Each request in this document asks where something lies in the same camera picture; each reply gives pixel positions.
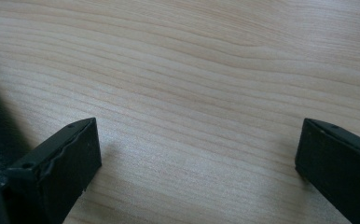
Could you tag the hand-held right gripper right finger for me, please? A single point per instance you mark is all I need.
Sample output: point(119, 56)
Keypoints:
point(339, 168)

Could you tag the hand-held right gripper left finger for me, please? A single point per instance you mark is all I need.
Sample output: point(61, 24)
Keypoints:
point(57, 174)

